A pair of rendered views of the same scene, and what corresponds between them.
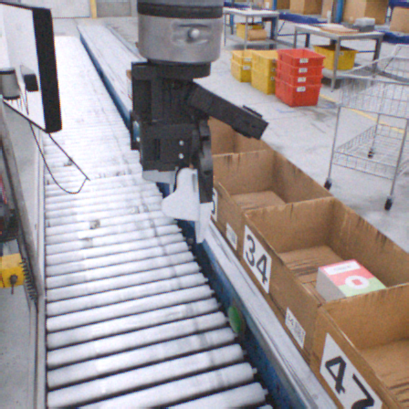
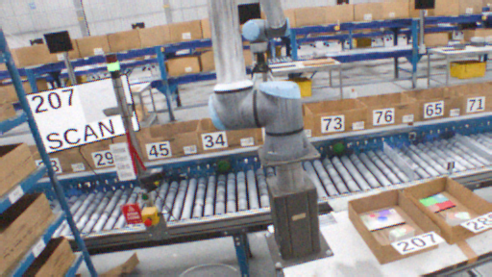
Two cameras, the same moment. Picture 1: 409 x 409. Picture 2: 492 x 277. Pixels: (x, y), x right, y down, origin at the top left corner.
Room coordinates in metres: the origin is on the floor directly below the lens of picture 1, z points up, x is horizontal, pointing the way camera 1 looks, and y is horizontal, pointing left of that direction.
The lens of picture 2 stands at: (0.00, 1.88, 1.76)
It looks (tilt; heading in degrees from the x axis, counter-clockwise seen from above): 22 degrees down; 281
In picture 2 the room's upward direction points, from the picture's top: 6 degrees counter-clockwise
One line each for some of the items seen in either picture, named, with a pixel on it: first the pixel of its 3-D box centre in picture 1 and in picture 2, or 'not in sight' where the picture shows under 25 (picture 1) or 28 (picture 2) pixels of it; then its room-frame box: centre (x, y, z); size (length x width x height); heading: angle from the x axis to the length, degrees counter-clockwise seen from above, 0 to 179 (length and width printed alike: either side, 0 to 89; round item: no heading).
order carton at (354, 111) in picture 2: not in sight; (335, 116); (0.15, -0.54, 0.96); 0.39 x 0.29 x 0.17; 18
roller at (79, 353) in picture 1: (141, 340); (210, 196); (0.89, 0.18, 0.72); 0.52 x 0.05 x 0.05; 108
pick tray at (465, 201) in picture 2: not in sight; (448, 207); (-0.44, 0.41, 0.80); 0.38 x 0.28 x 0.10; 116
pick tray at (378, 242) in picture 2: not in sight; (390, 223); (-0.15, 0.54, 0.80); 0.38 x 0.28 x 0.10; 112
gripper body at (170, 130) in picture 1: (172, 114); (260, 62); (0.50, 0.04, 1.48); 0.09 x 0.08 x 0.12; 110
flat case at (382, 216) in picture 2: not in sight; (381, 219); (-0.11, 0.45, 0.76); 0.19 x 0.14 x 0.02; 21
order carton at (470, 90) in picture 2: not in sight; (473, 98); (-0.97, -0.91, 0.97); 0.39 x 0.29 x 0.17; 18
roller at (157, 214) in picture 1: (110, 224); (109, 211); (1.50, 0.38, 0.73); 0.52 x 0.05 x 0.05; 108
